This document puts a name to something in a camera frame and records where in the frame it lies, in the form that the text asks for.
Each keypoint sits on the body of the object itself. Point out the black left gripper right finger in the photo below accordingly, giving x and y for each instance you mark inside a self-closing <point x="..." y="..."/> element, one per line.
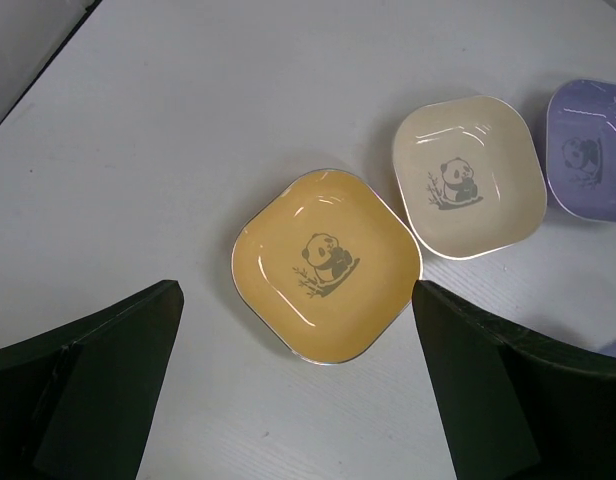
<point x="514" y="403"/>

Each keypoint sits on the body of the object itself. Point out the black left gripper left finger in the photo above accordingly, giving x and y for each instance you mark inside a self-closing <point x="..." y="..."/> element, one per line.
<point x="78" y="401"/>

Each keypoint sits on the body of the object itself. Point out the cream panda plate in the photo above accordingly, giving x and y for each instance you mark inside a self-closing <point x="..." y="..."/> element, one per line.
<point x="469" y="177"/>

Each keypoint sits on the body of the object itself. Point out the purple panda plate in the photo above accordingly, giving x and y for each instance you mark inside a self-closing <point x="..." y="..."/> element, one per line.
<point x="580" y="149"/>

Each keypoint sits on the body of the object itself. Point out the near yellow panda plate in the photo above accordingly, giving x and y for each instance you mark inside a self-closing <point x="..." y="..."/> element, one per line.
<point x="327" y="266"/>

